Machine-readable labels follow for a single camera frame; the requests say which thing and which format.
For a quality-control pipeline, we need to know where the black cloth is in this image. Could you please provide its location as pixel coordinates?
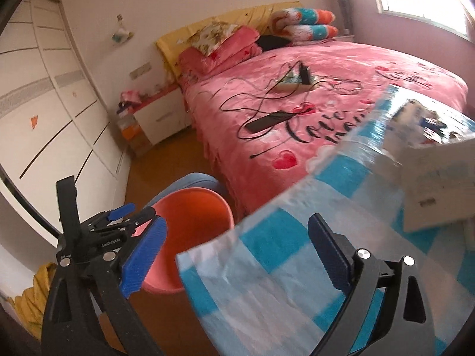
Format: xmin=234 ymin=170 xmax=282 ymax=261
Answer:
xmin=256 ymin=35 xmax=292 ymax=52

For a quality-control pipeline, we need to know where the yellow cloth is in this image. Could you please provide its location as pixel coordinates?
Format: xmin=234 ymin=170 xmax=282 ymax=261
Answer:
xmin=15 ymin=261 xmax=56 ymax=338

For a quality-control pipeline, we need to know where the colourful bolster pillow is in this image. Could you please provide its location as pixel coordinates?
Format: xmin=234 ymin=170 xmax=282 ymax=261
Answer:
xmin=282 ymin=24 xmax=339 ymax=42
xmin=271 ymin=7 xmax=336 ymax=30

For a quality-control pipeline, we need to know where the white printed plastic packet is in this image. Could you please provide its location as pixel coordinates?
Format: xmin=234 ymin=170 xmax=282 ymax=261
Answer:
xmin=389 ymin=96 xmax=475 ymax=148

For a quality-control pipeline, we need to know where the white power strip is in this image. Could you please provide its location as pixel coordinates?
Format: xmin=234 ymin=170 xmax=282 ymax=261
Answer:
xmin=276 ymin=74 xmax=316 ymax=91

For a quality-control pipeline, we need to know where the blue checked tablecloth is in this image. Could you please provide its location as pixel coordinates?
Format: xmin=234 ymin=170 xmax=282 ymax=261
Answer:
xmin=175 ymin=83 xmax=475 ymax=356

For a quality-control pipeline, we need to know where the white wardrobe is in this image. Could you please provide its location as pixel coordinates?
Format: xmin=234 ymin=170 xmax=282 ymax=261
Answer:
xmin=0 ymin=0 xmax=130 ymax=238

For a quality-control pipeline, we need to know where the white bedside table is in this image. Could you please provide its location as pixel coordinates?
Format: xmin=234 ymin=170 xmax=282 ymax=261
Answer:
xmin=132 ymin=83 xmax=186 ymax=145

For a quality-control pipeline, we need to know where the yellow headboard cover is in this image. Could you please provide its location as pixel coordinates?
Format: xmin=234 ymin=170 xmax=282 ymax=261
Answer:
xmin=155 ymin=1 xmax=301 ymax=78

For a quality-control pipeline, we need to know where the orange plastic bucket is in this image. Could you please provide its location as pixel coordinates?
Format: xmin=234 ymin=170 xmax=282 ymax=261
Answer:
xmin=143 ymin=189 xmax=234 ymax=294

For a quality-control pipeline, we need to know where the floral pillow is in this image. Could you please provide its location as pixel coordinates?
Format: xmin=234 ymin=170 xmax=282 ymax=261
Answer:
xmin=189 ymin=22 xmax=240 ymax=58

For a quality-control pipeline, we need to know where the pink bed with blanket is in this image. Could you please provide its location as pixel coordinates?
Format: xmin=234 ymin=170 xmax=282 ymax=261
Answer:
xmin=178 ymin=39 xmax=468 ymax=219

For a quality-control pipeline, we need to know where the wall hanging decoration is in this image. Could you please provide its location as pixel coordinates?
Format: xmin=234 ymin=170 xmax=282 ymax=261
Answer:
xmin=111 ymin=15 xmax=132 ymax=45

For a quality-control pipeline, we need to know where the black cable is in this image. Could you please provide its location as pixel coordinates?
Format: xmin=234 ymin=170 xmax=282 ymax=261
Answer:
xmin=221 ymin=63 xmax=362 ymax=160

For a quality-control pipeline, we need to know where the grey curtain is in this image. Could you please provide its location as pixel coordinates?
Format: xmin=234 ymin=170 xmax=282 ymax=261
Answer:
xmin=334 ymin=0 xmax=353 ymax=36

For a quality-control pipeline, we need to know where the wall switch panel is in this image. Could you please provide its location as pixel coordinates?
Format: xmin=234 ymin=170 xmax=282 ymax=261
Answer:
xmin=129 ymin=63 xmax=153 ymax=79

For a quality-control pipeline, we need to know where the blue round stool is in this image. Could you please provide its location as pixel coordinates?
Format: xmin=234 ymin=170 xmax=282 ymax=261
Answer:
xmin=143 ymin=172 xmax=224 ymax=212

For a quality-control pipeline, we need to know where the flat black device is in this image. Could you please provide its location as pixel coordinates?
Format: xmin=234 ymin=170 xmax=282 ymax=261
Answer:
xmin=247 ymin=110 xmax=294 ymax=133

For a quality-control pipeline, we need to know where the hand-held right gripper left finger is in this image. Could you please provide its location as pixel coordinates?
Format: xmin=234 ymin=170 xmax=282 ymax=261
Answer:
xmin=40 ymin=215 xmax=167 ymax=356

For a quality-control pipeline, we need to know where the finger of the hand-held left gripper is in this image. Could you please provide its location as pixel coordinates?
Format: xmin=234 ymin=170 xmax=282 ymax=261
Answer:
xmin=87 ymin=203 xmax=136 ymax=235
xmin=94 ymin=208 xmax=156 ymax=256

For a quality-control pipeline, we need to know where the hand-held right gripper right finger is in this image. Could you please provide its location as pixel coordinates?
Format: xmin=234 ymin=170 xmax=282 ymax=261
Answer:
xmin=307 ymin=213 xmax=435 ymax=356

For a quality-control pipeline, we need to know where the grey wet wipes pack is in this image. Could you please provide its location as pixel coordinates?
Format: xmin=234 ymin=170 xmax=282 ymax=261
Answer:
xmin=399 ymin=139 xmax=475 ymax=233

